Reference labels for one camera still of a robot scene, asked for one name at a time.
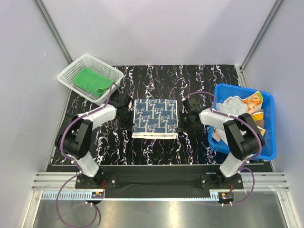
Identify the grey white towel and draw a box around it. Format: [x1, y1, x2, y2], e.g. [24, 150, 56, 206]
[216, 96, 248, 116]

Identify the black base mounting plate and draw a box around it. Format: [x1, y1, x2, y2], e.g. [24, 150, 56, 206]
[75, 165, 244, 200]

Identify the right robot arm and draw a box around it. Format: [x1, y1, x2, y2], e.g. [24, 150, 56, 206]
[179, 98, 265, 188]

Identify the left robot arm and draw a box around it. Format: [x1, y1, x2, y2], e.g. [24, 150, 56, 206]
[55, 93, 134, 188]

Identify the blue plastic bin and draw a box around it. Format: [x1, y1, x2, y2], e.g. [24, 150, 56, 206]
[208, 84, 277, 161]

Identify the aluminium frame rail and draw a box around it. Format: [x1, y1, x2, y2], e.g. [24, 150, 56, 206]
[31, 172, 289, 201]

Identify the orange floral towel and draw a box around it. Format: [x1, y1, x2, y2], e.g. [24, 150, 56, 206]
[212, 89, 266, 143]

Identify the blue white patterned towel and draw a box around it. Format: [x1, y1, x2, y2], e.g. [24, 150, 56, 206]
[132, 98, 178, 140]

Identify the white perforated plastic basket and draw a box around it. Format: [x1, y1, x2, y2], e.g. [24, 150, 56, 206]
[57, 54, 124, 105]

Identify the green microfiber towel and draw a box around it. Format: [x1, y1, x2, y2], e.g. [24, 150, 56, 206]
[72, 67, 114, 97]

